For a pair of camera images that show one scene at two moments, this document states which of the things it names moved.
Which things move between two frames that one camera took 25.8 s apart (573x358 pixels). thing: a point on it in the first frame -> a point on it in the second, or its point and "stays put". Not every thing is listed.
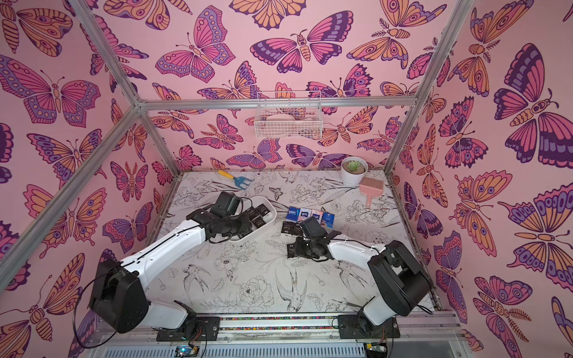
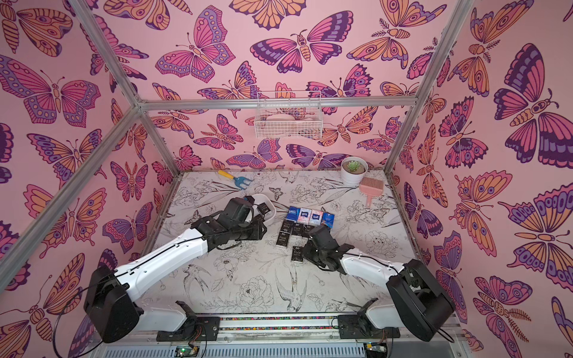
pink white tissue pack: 304,214 stays put
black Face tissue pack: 297,230 stays put
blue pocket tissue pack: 292,214 stays put
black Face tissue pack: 292,250 -> 306,230
